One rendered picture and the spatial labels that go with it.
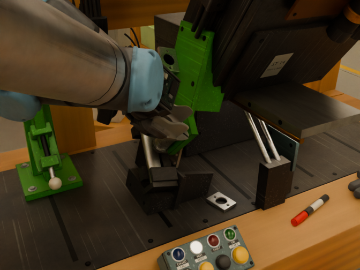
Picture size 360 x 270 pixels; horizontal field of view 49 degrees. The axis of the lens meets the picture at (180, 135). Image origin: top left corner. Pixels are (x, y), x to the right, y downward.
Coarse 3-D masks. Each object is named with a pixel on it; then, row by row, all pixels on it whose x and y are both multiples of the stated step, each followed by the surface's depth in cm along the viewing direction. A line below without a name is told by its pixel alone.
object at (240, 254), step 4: (236, 248) 69; (240, 248) 69; (244, 248) 69; (232, 252) 69; (236, 252) 68; (240, 252) 68; (244, 252) 69; (232, 256) 68; (236, 256) 68; (240, 256) 68; (244, 256) 68; (248, 256) 69; (236, 260) 68; (240, 260) 68; (244, 260) 68
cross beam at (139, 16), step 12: (108, 0) 106; (120, 0) 108; (132, 0) 110; (144, 0) 111; (156, 0) 113; (168, 0) 115; (180, 0) 116; (108, 12) 108; (120, 12) 109; (132, 12) 111; (144, 12) 113; (156, 12) 114; (168, 12) 116; (108, 24) 109; (120, 24) 111; (132, 24) 112; (144, 24) 114
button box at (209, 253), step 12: (228, 228) 71; (204, 240) 69; (228, 240) 70; (240, 240) 71; (168, 252) 66; (192, 252) 67; (204, 252) 68; (216, 252) 68; (228, 252) 69; (168, 264) 65; (180, 264) 66; (192, 264) 66; (216, 264) 67; (240, 264) 68; (252, 264) 69
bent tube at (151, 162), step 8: (160, 48) 80; (168, 48) 81; (160, 56) 79; (168, 56) 81; (176, 56) 81; (168, 64) 79; (176, 64) 81; (176, 72) 80; (144, 136) 86; (144, 144) 86; (144, 152) 86; (152, 152) 85; (152, 160) 84
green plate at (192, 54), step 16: (192, 32) 76; (208, 32) 72; (176, 48) 82; (192, 48) 76; (208, 48) 73; (192, 64) 76; (208, 64) 76; (192, 80) 76; (208, 80) 77; (176, 96) 81; (192, 96) 76; (208, 96) 79
